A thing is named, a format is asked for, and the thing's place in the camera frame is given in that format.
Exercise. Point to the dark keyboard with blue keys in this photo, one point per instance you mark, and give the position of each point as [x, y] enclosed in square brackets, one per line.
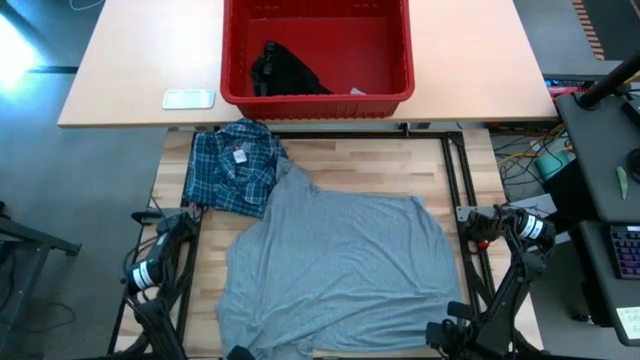
[627, 252]

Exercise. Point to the red electronic device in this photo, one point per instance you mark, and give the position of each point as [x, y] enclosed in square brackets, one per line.
[562, 91]

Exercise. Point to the black round object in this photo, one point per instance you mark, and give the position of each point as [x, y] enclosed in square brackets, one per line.
[635, 165]

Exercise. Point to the blue plaid pajama pants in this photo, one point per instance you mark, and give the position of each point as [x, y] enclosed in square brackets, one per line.
[230, 207]

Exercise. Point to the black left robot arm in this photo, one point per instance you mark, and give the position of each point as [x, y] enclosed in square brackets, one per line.
[155, 260]

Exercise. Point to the red plastic laundry bin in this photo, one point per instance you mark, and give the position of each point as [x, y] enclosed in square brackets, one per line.
[320, 107]

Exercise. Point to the white cardboard box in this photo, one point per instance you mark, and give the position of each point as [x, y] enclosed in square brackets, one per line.
[537, 204]

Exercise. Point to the black pole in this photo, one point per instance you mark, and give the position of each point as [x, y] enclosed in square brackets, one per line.
[607, 82]

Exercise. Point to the black metal stand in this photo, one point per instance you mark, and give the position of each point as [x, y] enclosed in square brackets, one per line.
[30, 232]

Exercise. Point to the black crumpled garment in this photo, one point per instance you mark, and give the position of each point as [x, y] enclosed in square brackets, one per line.
[285, 75]

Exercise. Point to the black side desk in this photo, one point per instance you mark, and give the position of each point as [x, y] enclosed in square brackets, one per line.
[605, 150]

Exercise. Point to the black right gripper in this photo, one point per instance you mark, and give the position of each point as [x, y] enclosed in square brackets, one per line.
[450, 336]

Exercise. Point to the black aluminium table frame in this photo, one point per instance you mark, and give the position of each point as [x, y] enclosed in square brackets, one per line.
[400, 134]

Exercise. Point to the small white paper scrap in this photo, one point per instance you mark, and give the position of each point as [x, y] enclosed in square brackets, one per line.
[357, 91]

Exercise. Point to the white paper note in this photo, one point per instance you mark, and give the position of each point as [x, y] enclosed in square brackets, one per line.
[630, 322]

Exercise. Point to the small green item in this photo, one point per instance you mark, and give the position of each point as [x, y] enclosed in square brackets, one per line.
[621, 182]

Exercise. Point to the light wooden desk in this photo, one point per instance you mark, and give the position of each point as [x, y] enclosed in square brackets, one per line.
[475, 60]

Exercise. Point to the blue plaid garment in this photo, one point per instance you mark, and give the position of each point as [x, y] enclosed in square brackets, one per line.
[235, 165]

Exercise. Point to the grey garment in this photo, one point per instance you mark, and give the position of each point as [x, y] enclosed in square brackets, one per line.
[340, 270]

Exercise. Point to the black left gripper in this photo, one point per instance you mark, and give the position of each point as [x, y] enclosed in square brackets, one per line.
[241, 353]

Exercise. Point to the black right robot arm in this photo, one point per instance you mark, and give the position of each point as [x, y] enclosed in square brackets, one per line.
[515, 280]

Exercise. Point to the black keyboard tray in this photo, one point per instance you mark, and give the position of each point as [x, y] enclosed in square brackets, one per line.
[597, 270]

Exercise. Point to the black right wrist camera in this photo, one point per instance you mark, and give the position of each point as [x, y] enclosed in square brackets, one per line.
[460, 310]

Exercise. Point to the small black bar-shaped object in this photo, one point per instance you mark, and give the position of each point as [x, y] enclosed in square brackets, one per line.
[145, 217]

